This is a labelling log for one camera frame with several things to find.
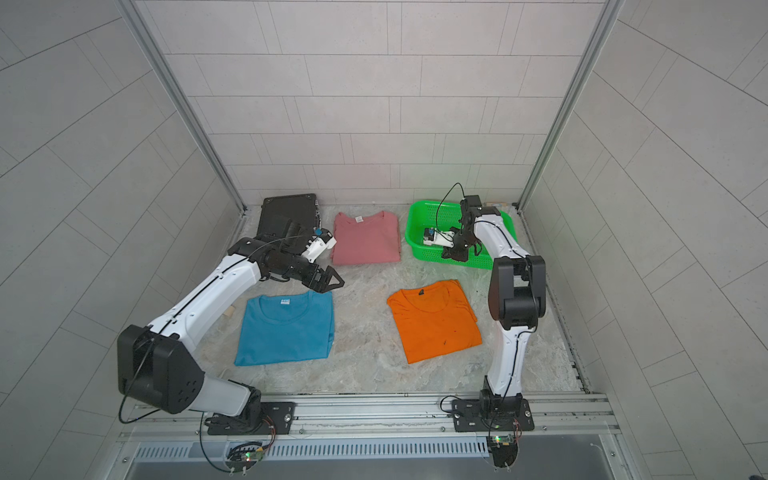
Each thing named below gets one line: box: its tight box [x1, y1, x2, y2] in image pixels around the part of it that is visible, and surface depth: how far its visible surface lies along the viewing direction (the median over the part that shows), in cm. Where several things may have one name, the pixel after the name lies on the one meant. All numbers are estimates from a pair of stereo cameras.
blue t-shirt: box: [234, 291, 335, 366], surface depth 86 cm
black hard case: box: [256, 193, 319, 256], surface depth 112 cm
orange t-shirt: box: [387, 280, 483, 364], surface depth 89 cm
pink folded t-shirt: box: [331, 211, 401, 266], surface depth 108 cm
